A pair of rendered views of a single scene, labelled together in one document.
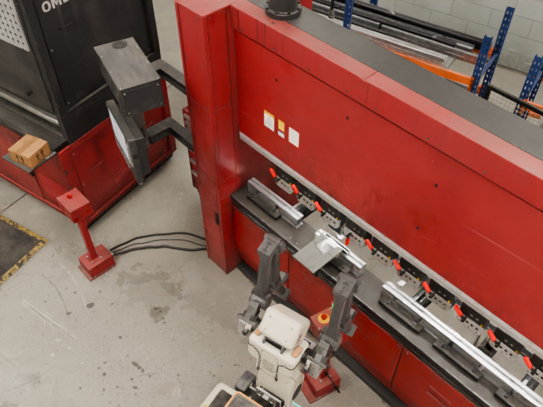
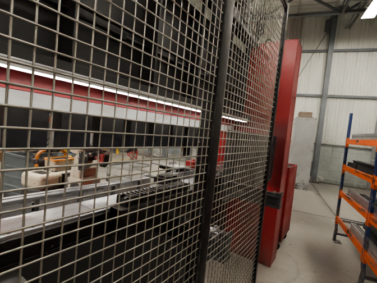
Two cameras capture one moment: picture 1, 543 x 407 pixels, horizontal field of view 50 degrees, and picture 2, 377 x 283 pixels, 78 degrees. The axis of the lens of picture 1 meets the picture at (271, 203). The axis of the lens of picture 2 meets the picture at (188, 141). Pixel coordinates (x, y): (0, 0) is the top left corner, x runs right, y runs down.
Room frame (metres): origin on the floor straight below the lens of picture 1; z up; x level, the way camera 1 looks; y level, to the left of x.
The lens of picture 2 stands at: (1.93, -2.27, 1.32)
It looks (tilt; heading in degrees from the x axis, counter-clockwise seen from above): 3 degrees down; 77
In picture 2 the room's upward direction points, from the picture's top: 6 degrees clockwise
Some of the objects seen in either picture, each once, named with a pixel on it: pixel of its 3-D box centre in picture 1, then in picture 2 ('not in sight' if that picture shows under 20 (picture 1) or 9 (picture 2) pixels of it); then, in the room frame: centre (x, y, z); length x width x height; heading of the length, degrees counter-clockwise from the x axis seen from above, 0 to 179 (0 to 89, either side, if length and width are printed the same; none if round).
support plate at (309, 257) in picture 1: (317, 253); (170, 164); (2.25, -0.29, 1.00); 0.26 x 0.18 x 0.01; 133
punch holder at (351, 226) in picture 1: (359, 229); (174, 136); (2.22, -0.52, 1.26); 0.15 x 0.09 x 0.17; 43
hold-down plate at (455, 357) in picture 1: (457, 359); not in sight; (1.57, -1.04, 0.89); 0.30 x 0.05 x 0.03; 43
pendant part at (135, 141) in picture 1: (130, 140); not in sight; (2.83, 0.90, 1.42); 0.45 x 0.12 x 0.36; 28
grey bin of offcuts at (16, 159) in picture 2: not in sight; (40, 174); (0.49, 1.84, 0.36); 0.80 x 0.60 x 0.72; 56
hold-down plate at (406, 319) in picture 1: (401, 314); not in sight; (1.87, -0.77, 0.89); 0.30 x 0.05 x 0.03; 43
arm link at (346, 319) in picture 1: (345, 303); not in sight; (1.61, -0.37, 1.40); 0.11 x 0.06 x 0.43; 56
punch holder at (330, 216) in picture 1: (334, 211); (188, 136); (2.36, -0.38, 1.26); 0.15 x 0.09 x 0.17; 43
